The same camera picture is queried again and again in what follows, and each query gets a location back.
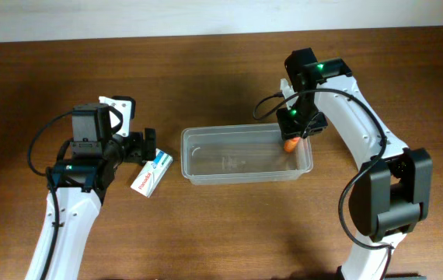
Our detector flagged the clear plastic container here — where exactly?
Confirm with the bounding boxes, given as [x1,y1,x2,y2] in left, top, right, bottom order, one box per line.
[180,123,313,185]

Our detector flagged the white Panadol box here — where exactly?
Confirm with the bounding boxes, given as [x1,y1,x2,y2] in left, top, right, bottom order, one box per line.
[131,149,173,198]

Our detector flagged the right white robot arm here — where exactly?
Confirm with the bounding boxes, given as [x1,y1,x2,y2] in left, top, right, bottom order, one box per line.
[277,48,433,279]

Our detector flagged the left black cable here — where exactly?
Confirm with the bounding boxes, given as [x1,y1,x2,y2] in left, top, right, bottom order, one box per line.
[26,110,75,280]

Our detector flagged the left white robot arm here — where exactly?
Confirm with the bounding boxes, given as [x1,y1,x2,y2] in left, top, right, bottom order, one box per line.
[26,98,155,279]

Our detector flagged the orange tube white cap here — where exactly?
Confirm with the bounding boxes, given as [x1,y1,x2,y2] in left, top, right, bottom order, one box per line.
[284,137,301,153]

